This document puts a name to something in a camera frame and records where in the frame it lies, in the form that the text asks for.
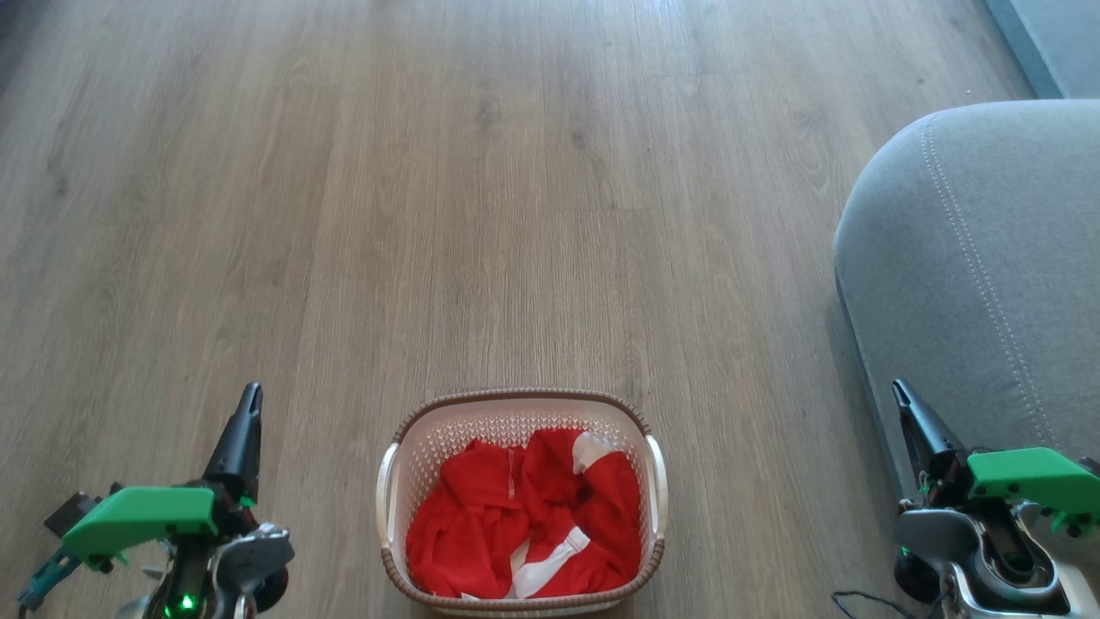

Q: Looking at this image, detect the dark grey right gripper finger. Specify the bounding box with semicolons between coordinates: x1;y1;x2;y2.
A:
891;379;969;484

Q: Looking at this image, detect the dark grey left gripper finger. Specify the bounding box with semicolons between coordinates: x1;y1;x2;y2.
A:
203;383;264;505

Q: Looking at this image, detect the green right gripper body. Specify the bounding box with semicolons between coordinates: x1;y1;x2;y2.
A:
921;447;1100;539

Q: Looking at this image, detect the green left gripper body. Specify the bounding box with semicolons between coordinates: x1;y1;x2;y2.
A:
62;480;260;573

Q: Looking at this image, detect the red and white garment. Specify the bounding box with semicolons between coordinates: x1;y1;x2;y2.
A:
406;428;644;601

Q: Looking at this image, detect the grey fabric sofa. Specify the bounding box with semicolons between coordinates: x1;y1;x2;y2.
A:
832;99;1100;594

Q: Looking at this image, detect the cream laundry basket brown rim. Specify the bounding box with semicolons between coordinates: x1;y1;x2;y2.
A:
376;389;669;617

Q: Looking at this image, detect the blue grey furniture piece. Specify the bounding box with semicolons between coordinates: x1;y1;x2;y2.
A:
984;0;1100;100

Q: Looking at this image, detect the thin black cable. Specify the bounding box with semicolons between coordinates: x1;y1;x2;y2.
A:
831;589;922;619

